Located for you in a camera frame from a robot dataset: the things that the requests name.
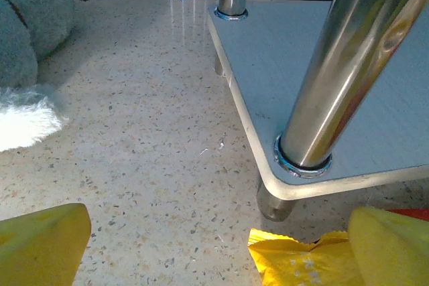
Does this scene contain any yellow-taped left gripper left finger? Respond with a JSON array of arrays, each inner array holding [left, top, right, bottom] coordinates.
[[0, 202, 92, 286]]

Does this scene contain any grey white plush toy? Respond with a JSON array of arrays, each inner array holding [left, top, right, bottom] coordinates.
[[0, 0, 92, 153]]

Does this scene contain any yellow-taped left gripper right finger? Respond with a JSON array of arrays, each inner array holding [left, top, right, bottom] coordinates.
[[347, 206, 429, 286]]

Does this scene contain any yellow spaghetti bag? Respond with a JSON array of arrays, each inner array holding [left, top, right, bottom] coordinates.
[[247, 228, 366, 286]]

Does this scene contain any white two-tier metal-leg shelf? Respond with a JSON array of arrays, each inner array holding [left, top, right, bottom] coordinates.
[[206, 0, 429, 222]]

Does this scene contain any red spaghetti bag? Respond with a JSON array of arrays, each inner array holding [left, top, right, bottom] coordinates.
[[385, 208, 429, 223]]

